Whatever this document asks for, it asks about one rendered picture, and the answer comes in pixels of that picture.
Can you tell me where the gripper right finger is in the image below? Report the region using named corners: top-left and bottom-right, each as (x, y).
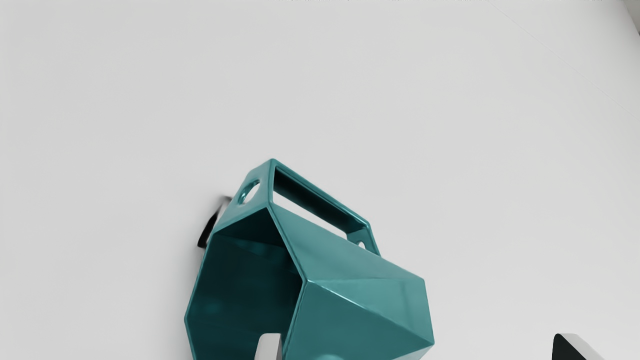
top-left (552, 333), bottom-right (607, 360)

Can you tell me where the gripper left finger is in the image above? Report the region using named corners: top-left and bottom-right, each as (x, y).
top-left (255, 333), bottom-right (283, 360)

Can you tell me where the teal faceted mug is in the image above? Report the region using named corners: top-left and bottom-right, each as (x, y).
top-left (184, 158), bottom-right (435, 360)

